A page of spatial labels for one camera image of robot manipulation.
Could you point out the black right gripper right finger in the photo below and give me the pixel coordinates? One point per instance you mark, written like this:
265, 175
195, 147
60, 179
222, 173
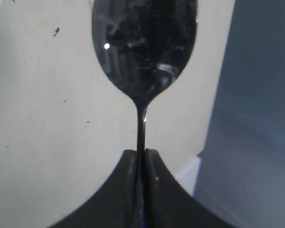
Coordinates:
167, 204

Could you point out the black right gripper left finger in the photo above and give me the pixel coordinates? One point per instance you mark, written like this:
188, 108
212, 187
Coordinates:
113, 204

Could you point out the steel spoon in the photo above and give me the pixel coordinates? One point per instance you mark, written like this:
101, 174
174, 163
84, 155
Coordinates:
143, 46

